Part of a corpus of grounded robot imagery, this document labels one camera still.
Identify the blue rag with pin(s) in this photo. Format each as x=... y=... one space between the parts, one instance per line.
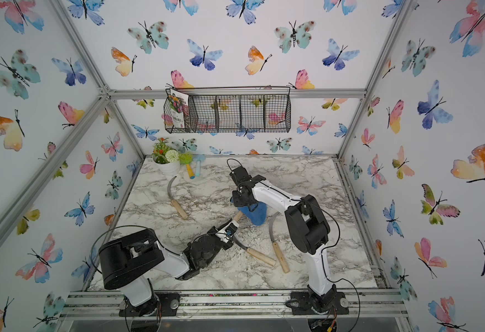
x=254 y=210

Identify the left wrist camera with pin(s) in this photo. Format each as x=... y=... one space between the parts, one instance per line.
x=227 y=232

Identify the black wire basket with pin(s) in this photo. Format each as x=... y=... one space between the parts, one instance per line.
x=223 y=110

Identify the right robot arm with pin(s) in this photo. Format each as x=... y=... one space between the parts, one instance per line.
x=307 y=226

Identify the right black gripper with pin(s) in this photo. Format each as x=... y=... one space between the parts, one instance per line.
x=236 y=200

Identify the aluminium front rail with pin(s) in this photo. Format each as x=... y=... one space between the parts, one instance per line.
x=208 y=304

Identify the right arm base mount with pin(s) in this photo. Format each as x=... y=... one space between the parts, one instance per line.
x=317 y=303

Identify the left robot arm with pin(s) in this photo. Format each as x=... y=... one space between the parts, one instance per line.
x=125 y=261

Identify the green yellow toy brush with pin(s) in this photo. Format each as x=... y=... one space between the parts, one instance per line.
x=186 y=160

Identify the sickle wooden handle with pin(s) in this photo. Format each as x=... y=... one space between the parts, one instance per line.
x=238 y=216
x=255 y=254
x=277 y=250
x=174 y=201

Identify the light blue toy tool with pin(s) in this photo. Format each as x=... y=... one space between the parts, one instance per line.
x=199 y=159

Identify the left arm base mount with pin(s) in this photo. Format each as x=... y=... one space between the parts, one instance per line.
x=151 y=305

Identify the potted artificial plant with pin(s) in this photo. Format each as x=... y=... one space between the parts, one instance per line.
x=166 y=158

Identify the colourful booklet in basket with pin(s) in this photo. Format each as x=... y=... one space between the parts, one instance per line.
x=178 y=108

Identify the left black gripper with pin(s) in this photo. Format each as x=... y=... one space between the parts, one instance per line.
x=211 y=232

